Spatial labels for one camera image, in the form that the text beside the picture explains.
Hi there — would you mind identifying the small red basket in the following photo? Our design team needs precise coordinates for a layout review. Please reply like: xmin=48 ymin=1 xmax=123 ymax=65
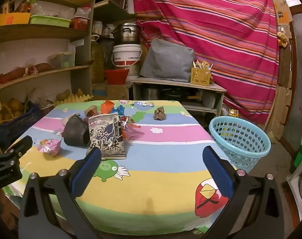
xmin=71 ymin=16 xmax=90 ymax=29

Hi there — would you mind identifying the colourful cartoon printed tablecloth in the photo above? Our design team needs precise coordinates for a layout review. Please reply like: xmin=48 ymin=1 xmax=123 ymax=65
xmin=3 ymin=100 xmax=237 ymax=235

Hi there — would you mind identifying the yellow plastic tray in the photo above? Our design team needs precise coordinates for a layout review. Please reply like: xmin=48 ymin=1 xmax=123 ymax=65
xmin=0 ymin=12 xmax=31 ymax=27

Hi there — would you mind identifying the grey fabric cover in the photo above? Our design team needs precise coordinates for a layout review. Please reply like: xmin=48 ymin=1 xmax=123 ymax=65
xmin=140 ymin=38 xmax=195 ymax=82

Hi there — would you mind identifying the yellow egg carton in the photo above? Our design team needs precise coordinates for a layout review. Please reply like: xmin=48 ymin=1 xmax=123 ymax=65
xmin=54 ymin=89 xmax=93 ymax=106

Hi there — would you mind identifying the brown paper ball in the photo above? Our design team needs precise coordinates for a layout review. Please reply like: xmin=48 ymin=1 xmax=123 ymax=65
xmin=153 ymin=106 xmax=166 ymax=120

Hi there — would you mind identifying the steel cooking pot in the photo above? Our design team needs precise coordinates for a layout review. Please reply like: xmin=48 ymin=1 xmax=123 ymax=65
xmin=113 ymin=23 xmax=141 ymax=46

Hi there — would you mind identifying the red plastic basket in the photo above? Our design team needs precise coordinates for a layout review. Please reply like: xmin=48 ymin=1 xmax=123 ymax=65
xmin=103 ymin=69 xmax=130 ymax=85

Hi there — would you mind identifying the sweet potato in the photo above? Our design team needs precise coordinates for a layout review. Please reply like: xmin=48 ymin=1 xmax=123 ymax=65
xmin=26 ymin=63 xmax=55 ymax=74

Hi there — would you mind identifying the brown cardboard sheet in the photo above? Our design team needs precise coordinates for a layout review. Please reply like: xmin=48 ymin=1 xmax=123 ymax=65
xmin=272 ymin=0 xmax=292 ymax=25

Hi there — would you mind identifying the dark blue plastic crate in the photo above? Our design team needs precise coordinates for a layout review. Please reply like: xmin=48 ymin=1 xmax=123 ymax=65
xmin=0 ymin=104 xmax=41 ymax=142

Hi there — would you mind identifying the pink wrapper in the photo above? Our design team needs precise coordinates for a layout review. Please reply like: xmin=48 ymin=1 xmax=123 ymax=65
xmin=37 ymin=139 xmax=62 ymax=158

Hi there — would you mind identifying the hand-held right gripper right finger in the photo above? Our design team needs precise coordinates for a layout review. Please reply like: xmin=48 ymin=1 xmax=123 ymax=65
xmin=202 ymin=145 xmax=286 ymax=239

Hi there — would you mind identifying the black and white snack packet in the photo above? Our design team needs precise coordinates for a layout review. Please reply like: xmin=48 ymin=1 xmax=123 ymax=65
xmin=86 ymin=113 xmax=127 ymax=160

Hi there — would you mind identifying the large yellow oil jug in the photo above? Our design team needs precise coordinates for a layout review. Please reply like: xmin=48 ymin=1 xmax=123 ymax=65
xmin=91 ymin=35 xmax=105 ymax=84

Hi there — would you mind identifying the blue plastic wrapper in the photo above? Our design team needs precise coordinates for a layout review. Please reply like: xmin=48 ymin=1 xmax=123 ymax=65
xmin=110 ymin=105 xmax=126 ymax=117

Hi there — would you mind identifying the red and white wrapper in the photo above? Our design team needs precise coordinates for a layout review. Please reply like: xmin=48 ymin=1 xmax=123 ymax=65
xmin=120 ymin=117 xmax=144 ymax=140

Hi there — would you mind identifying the pink striped cloth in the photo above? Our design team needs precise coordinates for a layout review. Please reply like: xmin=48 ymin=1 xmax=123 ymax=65
xmin=132 ymin=0 xmax=281 ymax=125

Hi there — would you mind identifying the white plastic bucket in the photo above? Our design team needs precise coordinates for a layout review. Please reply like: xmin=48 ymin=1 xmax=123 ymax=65
xmin=112 ymin=44 xmax=143 ymax=78

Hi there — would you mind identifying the orange plastic wrapper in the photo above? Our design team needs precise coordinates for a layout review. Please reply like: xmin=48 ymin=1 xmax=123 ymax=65
xmin=100 ymin=100 xmax=114 ymax=116

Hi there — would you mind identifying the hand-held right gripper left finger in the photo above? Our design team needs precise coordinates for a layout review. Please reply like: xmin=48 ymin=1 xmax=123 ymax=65
xmin=18 ymin=147 xmax=103 ymax=239

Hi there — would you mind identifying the grey low shelf cabinet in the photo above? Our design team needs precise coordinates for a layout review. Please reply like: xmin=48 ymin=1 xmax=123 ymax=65
xmin=130 ymin=77 xmax=227 ymax=120

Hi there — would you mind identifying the light blue plastic basket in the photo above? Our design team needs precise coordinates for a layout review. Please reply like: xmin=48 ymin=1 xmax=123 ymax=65
xmin=209 ymin=117 xmax=271 ymax=173

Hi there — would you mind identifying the green plastic tray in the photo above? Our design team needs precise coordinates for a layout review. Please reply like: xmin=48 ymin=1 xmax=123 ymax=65
xmin=28 ymin=15 xmax=72 ymax=28

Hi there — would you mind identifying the wooden shelving unit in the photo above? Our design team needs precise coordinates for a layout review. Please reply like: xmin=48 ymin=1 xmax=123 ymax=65
xmin=0 ymin=0 xmax=139 ymax=140

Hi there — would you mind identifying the yellow chopstick holder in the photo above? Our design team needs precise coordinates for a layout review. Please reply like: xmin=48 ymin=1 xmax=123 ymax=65
xmin=190 ymin=60 xmax=214 ymax=87

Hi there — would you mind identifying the green plastic bottle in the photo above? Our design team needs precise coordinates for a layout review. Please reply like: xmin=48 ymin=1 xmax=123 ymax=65
xmin=293 ymin=132 xmax=302 ymax=168

